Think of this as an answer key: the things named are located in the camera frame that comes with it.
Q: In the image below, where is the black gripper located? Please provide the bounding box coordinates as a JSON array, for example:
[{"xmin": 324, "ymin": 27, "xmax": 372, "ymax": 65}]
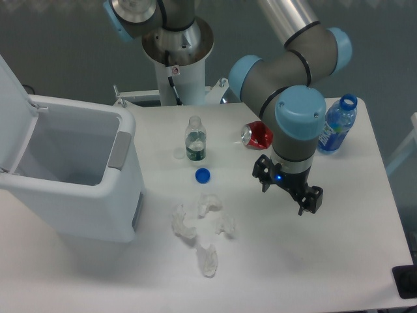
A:
[{"xmin": 253, "ymin": 155, "xmax": 323, "ymax": 215}]

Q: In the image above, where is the white trash can lid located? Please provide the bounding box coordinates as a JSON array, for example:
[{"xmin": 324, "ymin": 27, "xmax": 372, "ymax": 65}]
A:
[{"xmin": 1, "ymin": 59, "xmax": 48, "ymax": 173}]

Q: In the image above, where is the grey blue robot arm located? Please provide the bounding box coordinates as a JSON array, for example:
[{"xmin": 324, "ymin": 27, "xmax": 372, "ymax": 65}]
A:
[{"xmin": 104, "ymin": 1, "xmax": 352, "ymax": 213}]

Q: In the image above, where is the crushed red soda can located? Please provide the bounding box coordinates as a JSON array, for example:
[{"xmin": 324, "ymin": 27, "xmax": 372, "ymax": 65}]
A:
[{"xmin": 240, "ymin": 121, "xmax": 273, "ymax": 150}]

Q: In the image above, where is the blue bottle cap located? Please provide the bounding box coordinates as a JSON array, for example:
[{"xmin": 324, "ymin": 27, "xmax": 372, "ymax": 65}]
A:
[{"xmin": 195, "ymin": 168, "xmax": 211, "ymax": 184}]

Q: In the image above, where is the white bottle cap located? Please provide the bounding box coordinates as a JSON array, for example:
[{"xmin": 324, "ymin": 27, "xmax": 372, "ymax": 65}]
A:
[{"xmin": 173, "ymin": 149, "xmax": 184, "ymax": 160}]

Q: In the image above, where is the white plastic trash can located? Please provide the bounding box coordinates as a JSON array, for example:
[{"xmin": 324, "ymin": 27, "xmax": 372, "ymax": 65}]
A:
[{"xmin": 1, "ymin": 96, "xmax": 144, "ymax": 242}]

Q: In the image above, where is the crumpled white tissue paper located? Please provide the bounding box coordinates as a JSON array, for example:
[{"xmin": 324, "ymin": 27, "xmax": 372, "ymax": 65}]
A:
[{"xmin": 171, "ymin": 193, "xmax": 237, "ymax": 278}]

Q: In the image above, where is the blue plastic bottle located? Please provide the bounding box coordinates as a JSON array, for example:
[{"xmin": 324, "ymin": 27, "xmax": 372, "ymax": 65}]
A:
[{"xmin": 317, "ymin": 93, "xmax": 358, "ymax": 154}]

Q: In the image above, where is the clear green-label bottle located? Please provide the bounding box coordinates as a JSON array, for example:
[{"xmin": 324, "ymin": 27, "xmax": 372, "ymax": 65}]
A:
[{"xmin": 184, "ymin": 115, "xmax": 207, "ymax": 161}]

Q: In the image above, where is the black device at edge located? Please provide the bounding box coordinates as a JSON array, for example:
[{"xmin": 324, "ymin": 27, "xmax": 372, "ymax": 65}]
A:
[{"xmin": 392, "ymin": 265, "xmax": 416, "ymax": 299}]

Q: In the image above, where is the white metal mounting bracket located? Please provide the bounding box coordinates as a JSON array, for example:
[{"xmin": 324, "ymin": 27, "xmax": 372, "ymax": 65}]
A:
[{"xmin": 113, "ymin": 78, "xmax": 238, "ymax": 108}]

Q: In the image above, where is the white frame at right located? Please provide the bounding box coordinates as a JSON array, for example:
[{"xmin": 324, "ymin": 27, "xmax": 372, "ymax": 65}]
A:
[{"xmin": 385, "ymin": 113, "xmax": 416, "ymax": 177}]

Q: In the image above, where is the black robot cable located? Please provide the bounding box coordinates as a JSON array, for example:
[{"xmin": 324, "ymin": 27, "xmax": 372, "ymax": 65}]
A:
[{"xmin": 164, "ymin": 50, "xmax": 183, "ymax": 106}]

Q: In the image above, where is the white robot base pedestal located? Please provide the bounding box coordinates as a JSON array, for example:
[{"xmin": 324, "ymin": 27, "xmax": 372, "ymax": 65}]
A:
[{"xmin": 142, "ymin": 17, "xmax": 214, "ymax": 106}]

